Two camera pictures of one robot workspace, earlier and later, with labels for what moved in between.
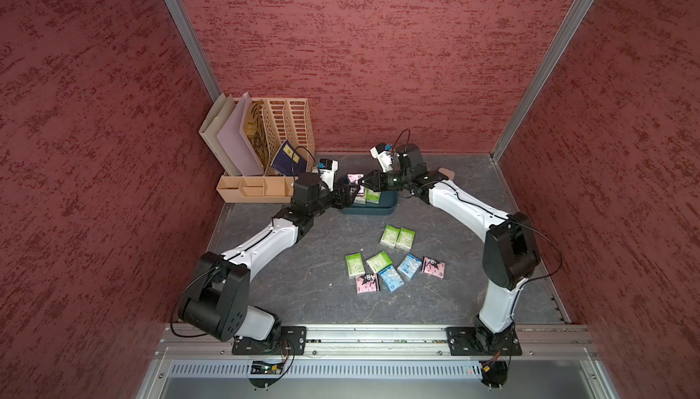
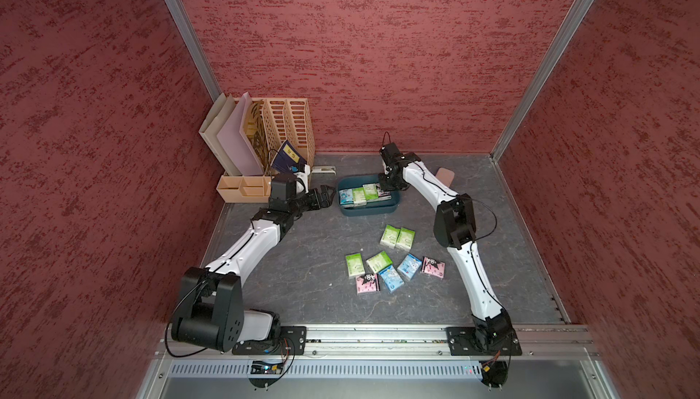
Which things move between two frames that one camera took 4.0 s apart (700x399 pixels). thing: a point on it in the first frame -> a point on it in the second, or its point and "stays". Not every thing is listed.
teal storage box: x=387 y=205 stays
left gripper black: x=347 y=200 -> x=325 y=200
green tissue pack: x=389 y=236 stays
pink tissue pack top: x=355 y=177 -> x=385 y=196
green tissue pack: x=406 y=239 stays
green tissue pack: x=355 y=264 stays
